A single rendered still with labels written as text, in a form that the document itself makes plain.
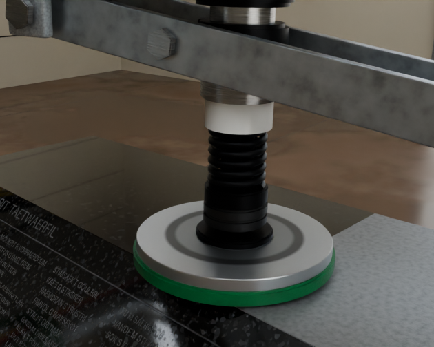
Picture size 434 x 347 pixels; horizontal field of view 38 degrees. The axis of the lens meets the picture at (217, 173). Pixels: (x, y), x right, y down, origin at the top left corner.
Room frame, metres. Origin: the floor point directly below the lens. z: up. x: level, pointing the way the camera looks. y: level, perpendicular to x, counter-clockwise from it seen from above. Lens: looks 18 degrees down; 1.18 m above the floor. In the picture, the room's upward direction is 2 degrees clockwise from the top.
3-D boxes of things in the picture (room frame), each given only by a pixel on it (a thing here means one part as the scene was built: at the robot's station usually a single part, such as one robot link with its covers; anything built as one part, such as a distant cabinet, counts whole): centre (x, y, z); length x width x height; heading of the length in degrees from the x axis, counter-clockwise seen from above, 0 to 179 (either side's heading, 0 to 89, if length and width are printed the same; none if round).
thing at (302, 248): (0.63, -0.02, 0.90); 0.21 x 0.21 x 0.01
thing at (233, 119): (0.63, -0.02, 1.04); 0.07 x 0.07 x 0.04
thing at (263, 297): (0.63, -0.02, 0.89); 0.22 x 0.22 x 0.04
